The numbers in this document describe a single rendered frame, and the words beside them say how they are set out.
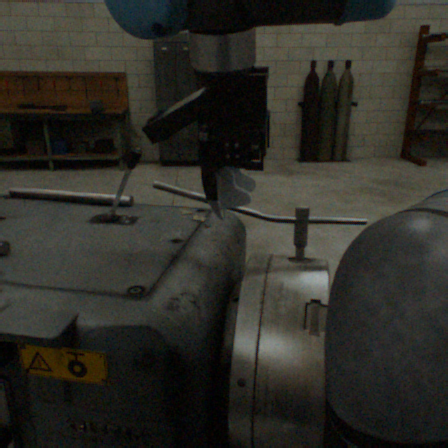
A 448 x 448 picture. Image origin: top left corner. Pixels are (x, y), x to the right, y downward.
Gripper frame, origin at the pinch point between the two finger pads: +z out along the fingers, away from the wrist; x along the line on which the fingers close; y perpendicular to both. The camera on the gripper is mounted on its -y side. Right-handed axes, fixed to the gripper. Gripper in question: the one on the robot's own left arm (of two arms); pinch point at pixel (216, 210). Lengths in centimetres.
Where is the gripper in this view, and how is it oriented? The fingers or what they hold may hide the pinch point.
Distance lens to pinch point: 60.4
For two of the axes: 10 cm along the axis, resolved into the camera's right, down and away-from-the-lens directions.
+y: 9.8, 0.7, -1.9
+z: 0.5, 8.3, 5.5
